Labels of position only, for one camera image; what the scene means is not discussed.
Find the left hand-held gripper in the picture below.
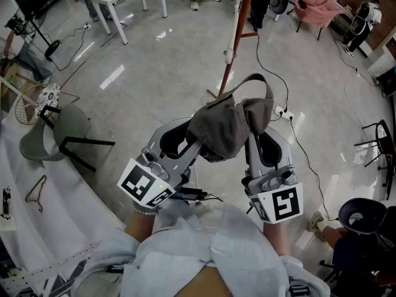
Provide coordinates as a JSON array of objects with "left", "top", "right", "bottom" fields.
[{"left": 117, "top": 118, "right": 204, "bottom": 210}]

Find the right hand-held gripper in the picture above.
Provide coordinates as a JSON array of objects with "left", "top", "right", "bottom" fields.
[{"left": 241, "top": 126, "right": 304, "bottom": 225}]

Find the grey cap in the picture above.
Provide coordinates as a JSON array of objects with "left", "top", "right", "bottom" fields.
[{"left": 186, "top": 72, "right": 276, "bottom": 163}]

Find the brown wooden coat rack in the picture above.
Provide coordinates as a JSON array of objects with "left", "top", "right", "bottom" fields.
[{"left": 206, "top": 0, "right": 259, "bottom": 101}]

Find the person's right forearm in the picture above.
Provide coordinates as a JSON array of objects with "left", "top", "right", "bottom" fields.
[{"left": 262, "top": 220, "right": 291, "bottom": 258}]

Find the person's left forearm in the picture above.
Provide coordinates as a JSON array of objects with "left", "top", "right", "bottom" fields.
[{"left": 125, "top": 207, "right": 158, "bottom": 244}]

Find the black power adapter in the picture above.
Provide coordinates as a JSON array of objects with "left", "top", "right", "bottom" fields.
[{"left": 168, "top": 187, "right": 209, "bottom": 201}]

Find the person's light blue shirt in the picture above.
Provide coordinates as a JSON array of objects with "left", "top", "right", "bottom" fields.
[{"left": 74, "top": 201, "right": 330, "bottom": 297}]

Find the grey chair with black legs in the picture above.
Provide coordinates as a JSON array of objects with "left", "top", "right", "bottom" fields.
[{"left": 19, "top": 103, "right": 116, "bottom": 173}]

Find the black metal chair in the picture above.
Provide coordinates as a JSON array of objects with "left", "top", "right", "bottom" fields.
[{"left": 354, "top": 119, "right": 396, "bottom": 200}]

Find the black stool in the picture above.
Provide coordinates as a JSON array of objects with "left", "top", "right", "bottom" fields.
[{"left": 308, "top": 198, "right": 396, "bottom": 290}]

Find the black white patterned cushion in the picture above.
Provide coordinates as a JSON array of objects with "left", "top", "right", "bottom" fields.
[{"left": 33, "top": 83, "right": 61, "bottom": 119}]

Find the pink cloth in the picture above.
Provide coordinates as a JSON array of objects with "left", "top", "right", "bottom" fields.
[{"left": 293, "top": 0, "right": 346, "bottom": 29}]

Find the black floor fan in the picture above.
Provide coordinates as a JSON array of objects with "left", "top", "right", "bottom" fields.
[{"left": 24, "top": 9, "right": 61, "bottom": 59}]

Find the small black tool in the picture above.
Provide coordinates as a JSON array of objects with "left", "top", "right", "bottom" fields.
[{"left": 2, "top": 186, "right": 12, "bottom": 221}]

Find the black floor cable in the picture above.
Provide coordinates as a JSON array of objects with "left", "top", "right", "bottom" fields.
[
  {"left": 255, "top": 34, "right": 290, "bottom": 113},
  {"left": 289, "top": 119, "right": 338, "bottom": 222}
]

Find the white bead bracelet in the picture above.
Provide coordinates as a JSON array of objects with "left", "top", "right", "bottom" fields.
[{"left": 132, "top": 200, "right": 161, "bottom": 217}]

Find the thin wire clothes hanger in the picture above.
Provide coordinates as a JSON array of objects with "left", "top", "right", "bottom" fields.
[{"left": 25, "top": 174, "right": 48, "bottom": 213}]

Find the gold wire chair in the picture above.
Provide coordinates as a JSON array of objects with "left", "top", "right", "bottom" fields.
[{"left": 14, "top": 84, "right": 80, "bottom": 126}]

